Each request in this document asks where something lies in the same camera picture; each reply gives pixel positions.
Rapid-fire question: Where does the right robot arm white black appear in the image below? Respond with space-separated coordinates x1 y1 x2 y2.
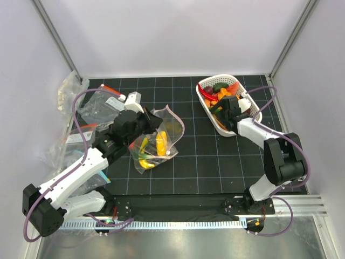
209 96 309 214

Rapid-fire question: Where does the red toy chili pepper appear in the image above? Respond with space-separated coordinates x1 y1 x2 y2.
197 83 218 102

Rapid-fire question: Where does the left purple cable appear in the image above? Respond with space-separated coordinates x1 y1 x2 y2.
23 89 135 243

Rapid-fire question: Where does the orange toy bell pepper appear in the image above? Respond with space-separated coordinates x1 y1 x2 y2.
213 88 232 100

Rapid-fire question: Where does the blue-zip clear bag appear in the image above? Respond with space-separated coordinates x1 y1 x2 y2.
90 171 111 187

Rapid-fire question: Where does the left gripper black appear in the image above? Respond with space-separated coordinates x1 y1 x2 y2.
124 106 162 146

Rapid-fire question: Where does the yellow toy banana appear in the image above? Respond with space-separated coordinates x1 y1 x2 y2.
139 160 156 169

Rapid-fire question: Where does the green toy scallion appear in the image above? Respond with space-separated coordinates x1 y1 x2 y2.
129 137 167 160

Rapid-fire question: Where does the perforated aluminium rail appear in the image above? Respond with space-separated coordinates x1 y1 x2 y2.
59 218 247 230

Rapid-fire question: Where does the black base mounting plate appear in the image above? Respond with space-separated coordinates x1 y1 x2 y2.
92 194 275 222

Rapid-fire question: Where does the clear pink-dotted zip bag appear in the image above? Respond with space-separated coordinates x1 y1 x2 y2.
128 105 185 174

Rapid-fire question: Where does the orange-zip bag lower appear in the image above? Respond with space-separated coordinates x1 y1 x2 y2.
39 129 85 169

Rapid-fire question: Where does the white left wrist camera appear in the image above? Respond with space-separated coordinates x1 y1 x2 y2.
124 92 144 113

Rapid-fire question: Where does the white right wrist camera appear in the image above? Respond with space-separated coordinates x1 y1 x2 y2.
238 98 251 114

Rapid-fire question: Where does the orange-zip bag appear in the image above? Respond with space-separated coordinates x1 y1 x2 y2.
39 129 85 169
78 84 126 132

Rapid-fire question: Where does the white perforated plastic basket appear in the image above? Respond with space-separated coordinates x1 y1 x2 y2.
195 74 259 137

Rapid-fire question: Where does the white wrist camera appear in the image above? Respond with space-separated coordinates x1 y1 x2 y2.
238 98 251 114
124 92 144 113

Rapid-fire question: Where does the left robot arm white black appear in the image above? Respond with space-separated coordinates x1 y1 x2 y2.
22 110 163 237

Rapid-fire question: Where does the yellow toy corn cob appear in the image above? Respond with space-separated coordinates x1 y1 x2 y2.
156 131 168 156

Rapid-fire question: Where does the orange-zip bag upper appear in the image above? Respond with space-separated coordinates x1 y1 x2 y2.
78 84 126 132

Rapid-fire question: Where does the crumpled clear bag at wall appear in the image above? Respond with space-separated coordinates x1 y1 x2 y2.
57 70 89 117

